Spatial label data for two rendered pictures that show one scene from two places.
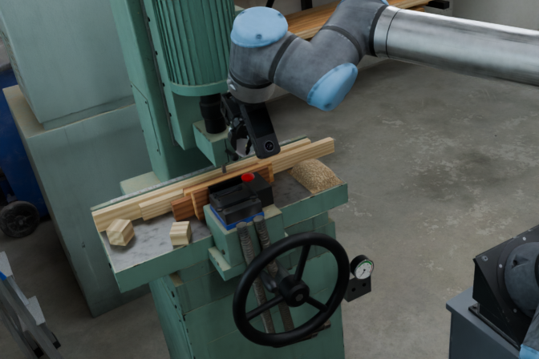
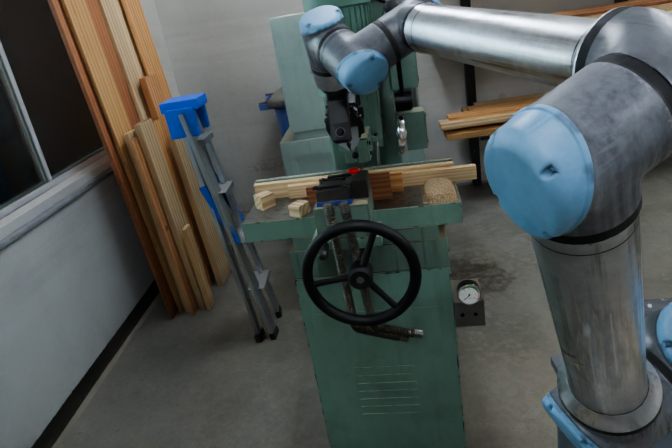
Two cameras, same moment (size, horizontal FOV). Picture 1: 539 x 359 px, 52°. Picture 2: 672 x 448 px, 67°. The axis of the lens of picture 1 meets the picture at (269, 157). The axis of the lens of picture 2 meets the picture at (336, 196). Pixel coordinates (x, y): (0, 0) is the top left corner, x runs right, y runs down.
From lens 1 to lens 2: 0.63 m
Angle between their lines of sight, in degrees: 31
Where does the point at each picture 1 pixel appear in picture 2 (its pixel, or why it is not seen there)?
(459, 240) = not seen: outside the picture
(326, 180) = (440, 195)
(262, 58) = (313, 45)
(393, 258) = not seen: hidden behind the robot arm
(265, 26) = (319, 18)
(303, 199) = (411, 207)
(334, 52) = (363, 40)
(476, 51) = (456, 33)
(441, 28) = (442, 15)
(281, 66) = (322, 50)
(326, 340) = (438, 361)
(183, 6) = not seen: hidden behind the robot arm
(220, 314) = (328, 292)
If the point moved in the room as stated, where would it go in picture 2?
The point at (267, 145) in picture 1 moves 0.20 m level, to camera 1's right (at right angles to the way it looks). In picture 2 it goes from (338, 131) to (423, 129)
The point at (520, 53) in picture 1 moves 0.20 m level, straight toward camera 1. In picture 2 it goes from (482, 31) to (370, 57)
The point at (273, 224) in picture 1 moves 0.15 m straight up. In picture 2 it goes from (358, 213) to (349, 155)
